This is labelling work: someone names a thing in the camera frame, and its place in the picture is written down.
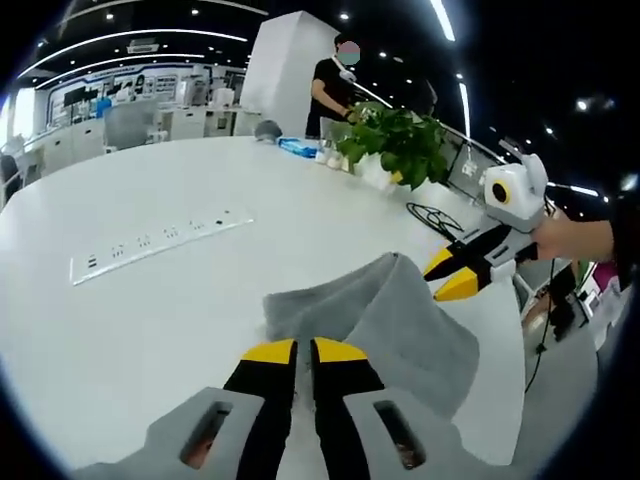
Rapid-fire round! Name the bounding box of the grey office chair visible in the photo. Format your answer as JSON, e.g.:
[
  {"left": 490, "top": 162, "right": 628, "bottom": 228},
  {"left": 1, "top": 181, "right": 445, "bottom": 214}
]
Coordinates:
[{"left": 102, "top": 101, "right": 169, "bottom": 152}]

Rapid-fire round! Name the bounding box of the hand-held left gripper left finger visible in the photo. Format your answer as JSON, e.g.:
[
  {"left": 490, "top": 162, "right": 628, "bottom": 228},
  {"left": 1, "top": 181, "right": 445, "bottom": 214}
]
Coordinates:
[{"left": 74, "top": 338, "right": 299, "bottom": 480}]

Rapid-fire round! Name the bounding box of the grey towel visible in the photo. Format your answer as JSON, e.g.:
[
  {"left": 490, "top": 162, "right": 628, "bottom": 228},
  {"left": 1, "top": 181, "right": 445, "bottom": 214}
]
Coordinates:
[{"left": 262, "top": 252, "right": 482, "bottom": 417}]

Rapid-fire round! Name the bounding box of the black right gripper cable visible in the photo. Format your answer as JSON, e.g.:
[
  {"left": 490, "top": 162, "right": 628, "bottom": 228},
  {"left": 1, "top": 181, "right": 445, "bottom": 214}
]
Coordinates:
[{"left": 523, "top": 258, "right": 560, "bottom": 392}]

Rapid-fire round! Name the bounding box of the person's right hand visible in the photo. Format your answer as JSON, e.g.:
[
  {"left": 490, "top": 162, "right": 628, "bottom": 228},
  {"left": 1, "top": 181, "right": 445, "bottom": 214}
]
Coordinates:
[{"left": 531, "top": 212, "right": 616, "bottom": 264}]

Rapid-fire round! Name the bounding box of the white table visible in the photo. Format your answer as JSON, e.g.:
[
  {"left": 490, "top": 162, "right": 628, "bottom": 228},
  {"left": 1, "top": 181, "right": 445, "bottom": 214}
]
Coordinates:
[{"left": 0, "top": 135, "right": 527, "bottom": 480}]

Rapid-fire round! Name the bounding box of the black cable bundle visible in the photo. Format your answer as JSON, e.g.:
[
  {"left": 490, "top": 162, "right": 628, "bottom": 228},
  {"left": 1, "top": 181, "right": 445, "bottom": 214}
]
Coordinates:
[{"left": 405, "top": 201, "right": 466, "bottom": 237}]

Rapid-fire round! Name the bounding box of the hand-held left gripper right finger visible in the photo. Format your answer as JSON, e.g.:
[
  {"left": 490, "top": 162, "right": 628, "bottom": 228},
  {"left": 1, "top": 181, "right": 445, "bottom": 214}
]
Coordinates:
[{"left": 309, "top": 337, "right": 526, "bottom": 480}]

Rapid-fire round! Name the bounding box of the blue packet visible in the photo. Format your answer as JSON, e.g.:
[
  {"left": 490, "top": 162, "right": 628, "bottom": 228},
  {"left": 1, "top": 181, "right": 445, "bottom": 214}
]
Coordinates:
[{"left": 276, "top": 135, "right": 320, "bottom": 160}]

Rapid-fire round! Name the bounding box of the white power strip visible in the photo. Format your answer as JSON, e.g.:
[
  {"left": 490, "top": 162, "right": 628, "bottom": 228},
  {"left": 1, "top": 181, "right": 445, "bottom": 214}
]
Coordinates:
[{"left": 68, "top": 208, "right": 255, "bottom": 287}]

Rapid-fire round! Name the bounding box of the green potted plant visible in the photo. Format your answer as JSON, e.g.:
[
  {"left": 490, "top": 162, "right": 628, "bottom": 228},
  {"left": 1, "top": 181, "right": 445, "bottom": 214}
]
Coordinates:
[{"left": 336, "top": 101, "right": 450, "bottom": 192}]

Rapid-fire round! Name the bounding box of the grey round object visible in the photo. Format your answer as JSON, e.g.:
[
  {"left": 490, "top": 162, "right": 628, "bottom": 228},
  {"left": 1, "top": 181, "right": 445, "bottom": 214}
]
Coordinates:
[{"left": 253, "top": 119, "right": 282, "bottom": 143}]

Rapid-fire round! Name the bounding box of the white plant pot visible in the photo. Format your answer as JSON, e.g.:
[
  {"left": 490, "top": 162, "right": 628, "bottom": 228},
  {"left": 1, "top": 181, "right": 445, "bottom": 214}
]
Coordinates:
[{"left": 358, "top": 154, "right": 397, "bottom": 191}]

